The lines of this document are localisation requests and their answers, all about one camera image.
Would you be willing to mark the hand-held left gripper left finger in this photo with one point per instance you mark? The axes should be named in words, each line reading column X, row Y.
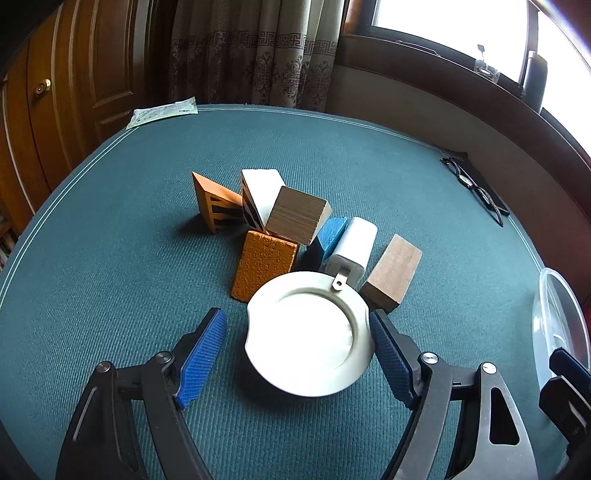
column 198, row 364

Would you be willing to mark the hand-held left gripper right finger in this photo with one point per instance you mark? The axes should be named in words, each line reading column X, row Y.
column 392, row 364

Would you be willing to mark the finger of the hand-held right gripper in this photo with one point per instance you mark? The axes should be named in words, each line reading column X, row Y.
column 561, row 399
column 572, row 364

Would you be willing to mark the clear plastic container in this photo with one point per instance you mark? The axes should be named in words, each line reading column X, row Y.
column 547, row 323

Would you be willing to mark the white round plate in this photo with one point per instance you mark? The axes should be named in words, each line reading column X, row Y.
column 300, row 337

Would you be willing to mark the light brown wooden block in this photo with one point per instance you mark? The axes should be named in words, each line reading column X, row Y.
column 392, row 267

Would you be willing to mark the orange textured block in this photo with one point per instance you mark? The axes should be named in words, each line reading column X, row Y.
column 263, row 263

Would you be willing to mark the white power adapter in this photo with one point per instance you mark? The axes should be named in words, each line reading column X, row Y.
column 355, row 244

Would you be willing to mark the blue block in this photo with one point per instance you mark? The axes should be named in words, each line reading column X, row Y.
column 332, row 233

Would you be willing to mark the orange striped triangular block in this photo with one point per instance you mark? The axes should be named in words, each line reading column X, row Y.
column 207, row 194

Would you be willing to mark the layered plywood block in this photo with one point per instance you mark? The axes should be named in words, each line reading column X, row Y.
column 295, row 214

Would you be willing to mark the white striped wedge block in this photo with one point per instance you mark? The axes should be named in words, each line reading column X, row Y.
column 263, row 189

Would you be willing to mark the black flat case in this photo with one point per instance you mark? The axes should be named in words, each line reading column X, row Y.
column 501, row 207

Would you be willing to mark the black eyeglasses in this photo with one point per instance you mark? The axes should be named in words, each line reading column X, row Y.
column 483, row 194

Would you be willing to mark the row of books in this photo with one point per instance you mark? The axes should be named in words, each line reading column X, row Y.
column 7, row 244

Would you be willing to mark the printed paper sheet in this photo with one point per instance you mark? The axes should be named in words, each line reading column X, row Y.
column 161, row 112

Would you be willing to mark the dark bottle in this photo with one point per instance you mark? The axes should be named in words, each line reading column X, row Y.
column 535, row 83

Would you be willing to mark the wooden window sill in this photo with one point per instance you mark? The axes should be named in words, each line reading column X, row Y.
column 415, row 64

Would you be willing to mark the drinking glass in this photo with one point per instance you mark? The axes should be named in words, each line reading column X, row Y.
column 487, row 71

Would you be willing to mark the wooden door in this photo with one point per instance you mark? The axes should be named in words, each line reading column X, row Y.
column 115, row 69

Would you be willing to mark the patterned beige curtain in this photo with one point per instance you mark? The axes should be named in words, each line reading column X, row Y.
column 258, row 55

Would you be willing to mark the brass door knob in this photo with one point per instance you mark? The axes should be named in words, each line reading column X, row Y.
column 42, row 86

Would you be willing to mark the window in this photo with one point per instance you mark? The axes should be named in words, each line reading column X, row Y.
column 438, row 18

